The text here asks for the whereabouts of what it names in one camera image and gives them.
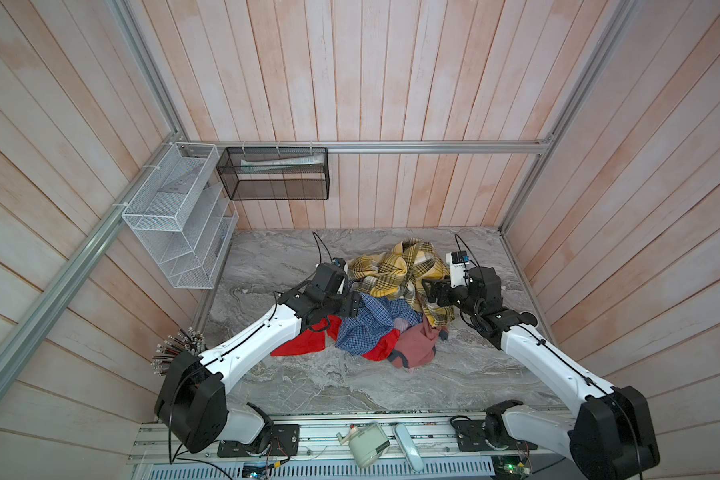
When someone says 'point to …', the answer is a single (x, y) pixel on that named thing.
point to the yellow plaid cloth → (400, 275)
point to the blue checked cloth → (375, 318)
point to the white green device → (365, 443)
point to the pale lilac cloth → (401, 324)
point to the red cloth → (314, 338)
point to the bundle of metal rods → (184, 340)
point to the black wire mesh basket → (275, 173)
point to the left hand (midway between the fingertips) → (346, 303)
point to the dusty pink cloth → (416, 345)
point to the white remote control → (413, 454)
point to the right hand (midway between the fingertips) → (434, 278)
